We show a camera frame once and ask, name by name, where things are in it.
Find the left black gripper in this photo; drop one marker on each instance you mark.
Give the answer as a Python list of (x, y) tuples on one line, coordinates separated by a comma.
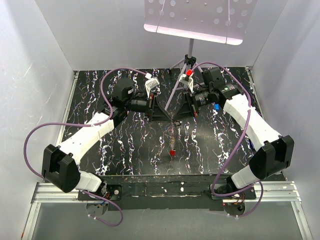
[(159, 115)]

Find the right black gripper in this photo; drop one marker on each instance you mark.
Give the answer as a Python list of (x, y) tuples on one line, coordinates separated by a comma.
[(187, 110)]

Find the large toothed keyring disc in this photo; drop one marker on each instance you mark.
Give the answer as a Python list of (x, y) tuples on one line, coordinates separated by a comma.
[(172, 132)]

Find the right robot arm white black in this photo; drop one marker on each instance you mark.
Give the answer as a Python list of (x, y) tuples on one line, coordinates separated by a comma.
[(273, 151)]

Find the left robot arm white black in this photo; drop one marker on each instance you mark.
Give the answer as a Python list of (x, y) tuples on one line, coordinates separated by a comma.
[(60, 163)]

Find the lilac music stand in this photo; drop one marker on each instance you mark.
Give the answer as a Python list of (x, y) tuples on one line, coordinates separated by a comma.
[(218, 21)]

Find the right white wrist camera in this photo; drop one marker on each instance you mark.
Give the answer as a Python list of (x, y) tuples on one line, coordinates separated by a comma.
[(187, 80)]

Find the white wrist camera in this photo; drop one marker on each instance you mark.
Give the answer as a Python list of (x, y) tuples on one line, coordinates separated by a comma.
[(187, 80), (151, 83)]

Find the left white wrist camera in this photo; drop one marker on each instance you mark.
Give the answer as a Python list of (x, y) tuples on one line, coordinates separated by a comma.
[(151, 83)]

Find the black front rail base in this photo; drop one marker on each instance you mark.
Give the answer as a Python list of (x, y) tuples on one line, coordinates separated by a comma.
[(160, 192)]

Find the aluminium frame rail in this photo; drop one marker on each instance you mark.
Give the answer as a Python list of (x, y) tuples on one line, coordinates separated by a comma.
[(273, 191)]

